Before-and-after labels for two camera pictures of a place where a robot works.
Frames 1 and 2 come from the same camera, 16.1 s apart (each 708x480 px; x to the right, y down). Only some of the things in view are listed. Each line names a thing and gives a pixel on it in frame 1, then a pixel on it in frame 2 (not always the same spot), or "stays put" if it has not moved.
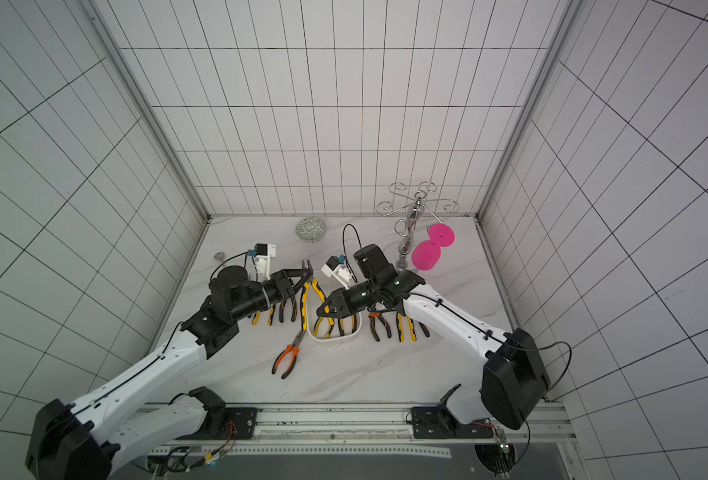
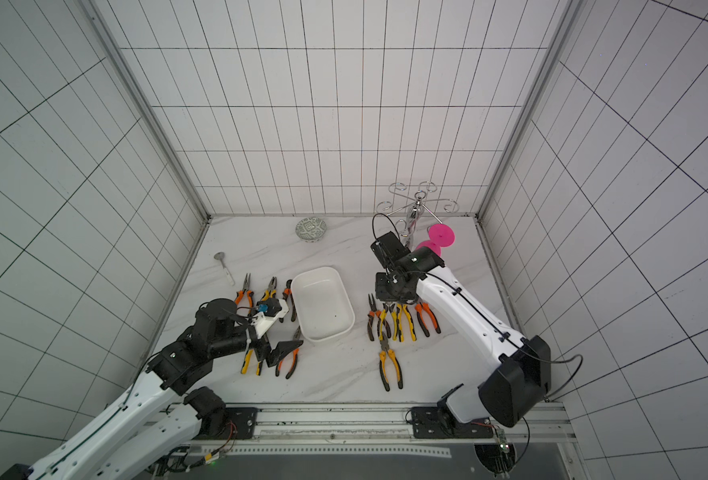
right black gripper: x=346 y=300 -> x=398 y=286
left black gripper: x=285 y=287 -> x=281 y=351
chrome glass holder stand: x=415 y=203 stays put
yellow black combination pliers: x=400 y=328 stays put
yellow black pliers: x=308 y=273 -> x=247 y=359
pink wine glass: x=426 y=254 stays put
